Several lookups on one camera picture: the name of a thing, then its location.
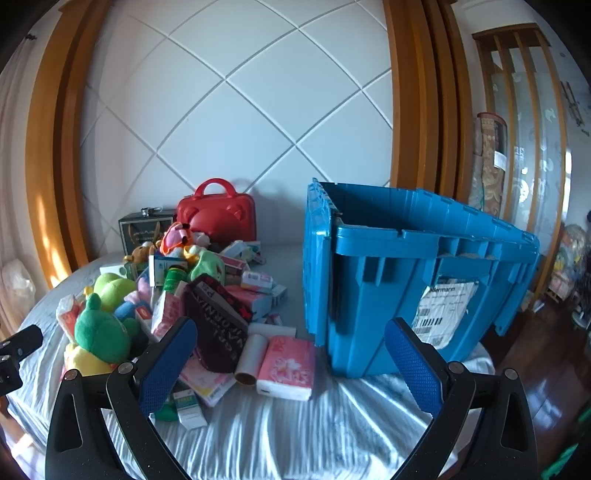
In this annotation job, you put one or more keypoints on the rolled patterned carpet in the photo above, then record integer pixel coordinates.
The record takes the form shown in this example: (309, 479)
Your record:
(489, 175)

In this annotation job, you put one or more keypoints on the green plush with red mark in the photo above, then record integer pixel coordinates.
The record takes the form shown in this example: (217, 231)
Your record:
(207, 267)

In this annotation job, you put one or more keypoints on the white plastic bag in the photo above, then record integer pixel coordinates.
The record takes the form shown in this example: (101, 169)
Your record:
(18, 284)

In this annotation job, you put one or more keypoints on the long white box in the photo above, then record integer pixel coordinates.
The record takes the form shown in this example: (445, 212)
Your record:
(272, 330)

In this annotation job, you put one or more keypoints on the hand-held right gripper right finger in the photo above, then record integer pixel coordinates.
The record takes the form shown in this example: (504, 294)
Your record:
(411, 364)

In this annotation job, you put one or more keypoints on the red tissue packets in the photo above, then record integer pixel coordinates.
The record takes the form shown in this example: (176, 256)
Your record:
(69, 314)

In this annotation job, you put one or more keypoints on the small pink white box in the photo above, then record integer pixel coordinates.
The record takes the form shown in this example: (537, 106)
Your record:
(258, 279)

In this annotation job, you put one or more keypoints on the blue plush toy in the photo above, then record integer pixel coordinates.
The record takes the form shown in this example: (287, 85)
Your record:
(124, 309)

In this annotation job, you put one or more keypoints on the red bear-shaped case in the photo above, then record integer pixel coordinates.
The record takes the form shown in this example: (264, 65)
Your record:
(217, 217)

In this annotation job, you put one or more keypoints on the pink flowered tissue pack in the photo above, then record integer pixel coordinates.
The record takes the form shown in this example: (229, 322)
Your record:
(286, 369)

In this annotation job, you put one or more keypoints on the dark metal box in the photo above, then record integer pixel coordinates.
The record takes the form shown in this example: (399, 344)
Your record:
(138, 230)

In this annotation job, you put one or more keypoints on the pink cardboard box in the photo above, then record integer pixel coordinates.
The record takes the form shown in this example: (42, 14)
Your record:
(256, 300)

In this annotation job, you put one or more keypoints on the pale curtain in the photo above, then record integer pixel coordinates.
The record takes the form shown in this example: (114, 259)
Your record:
(16, 161)

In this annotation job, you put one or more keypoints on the dark green yellow plush toy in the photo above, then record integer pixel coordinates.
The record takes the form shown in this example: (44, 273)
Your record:
(99, 330)

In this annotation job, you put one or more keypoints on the dark maroon printed pouch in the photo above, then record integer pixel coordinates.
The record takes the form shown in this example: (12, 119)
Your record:
(217, 323)

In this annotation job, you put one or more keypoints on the wooden door frame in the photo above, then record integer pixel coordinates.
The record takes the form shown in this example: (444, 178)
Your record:
(425, 92)

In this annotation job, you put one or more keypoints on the frosted glass wooden screen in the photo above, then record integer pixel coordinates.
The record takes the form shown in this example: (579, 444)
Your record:
(531, 138)

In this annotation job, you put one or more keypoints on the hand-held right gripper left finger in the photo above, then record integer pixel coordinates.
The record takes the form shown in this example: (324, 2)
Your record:
(164, 369)

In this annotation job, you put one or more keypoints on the curved wooden frame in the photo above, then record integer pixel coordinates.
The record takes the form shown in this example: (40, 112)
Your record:
(55, 138)

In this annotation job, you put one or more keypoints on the small white green box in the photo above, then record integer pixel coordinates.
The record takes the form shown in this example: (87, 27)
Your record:
(189, 406)

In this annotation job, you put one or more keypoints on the orange pink plush toy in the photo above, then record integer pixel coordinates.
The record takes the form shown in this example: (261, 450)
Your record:
(178, 237)

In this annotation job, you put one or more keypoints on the green bottle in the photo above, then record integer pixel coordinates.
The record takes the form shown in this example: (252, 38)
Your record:
(174, 279)

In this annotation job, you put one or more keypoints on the flat pink white box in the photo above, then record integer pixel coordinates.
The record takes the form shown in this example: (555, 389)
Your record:
(207, 385)

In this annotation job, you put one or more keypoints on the light green plush toy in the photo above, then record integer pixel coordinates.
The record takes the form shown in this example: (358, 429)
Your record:
(111, 288)

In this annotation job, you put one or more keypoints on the white box with red label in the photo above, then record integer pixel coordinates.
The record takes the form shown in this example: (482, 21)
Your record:
(143, 314)

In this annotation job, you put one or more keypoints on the pile of toys and packets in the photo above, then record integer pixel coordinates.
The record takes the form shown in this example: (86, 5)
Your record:
(286, 434)

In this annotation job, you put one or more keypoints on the white blue box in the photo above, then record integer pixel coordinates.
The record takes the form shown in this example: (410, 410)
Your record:
(164, 266)

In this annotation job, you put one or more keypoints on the blue plastic crate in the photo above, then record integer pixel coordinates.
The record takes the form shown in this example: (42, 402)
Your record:
(369, 300)

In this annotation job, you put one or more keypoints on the small brown plush toy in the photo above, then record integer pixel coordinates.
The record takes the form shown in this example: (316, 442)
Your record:
(141, 254)

